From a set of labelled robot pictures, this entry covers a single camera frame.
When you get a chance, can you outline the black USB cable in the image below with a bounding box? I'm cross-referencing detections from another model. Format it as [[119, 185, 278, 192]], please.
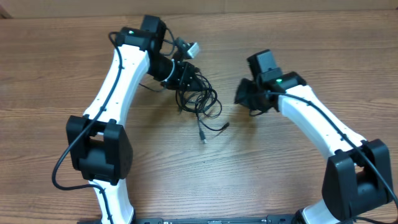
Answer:
[[195, 111, 230, 144], [175, 67, 223, 119]]

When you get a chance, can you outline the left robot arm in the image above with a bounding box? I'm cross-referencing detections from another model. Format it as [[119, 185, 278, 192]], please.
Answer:
[[66, 15, 202, 223]]

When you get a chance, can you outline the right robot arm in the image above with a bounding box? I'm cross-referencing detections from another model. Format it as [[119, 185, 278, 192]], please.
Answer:
[[234, 49, 397, 223]]

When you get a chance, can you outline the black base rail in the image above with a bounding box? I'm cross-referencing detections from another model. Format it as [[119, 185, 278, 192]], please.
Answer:
[[77, 213, 302, 224]]

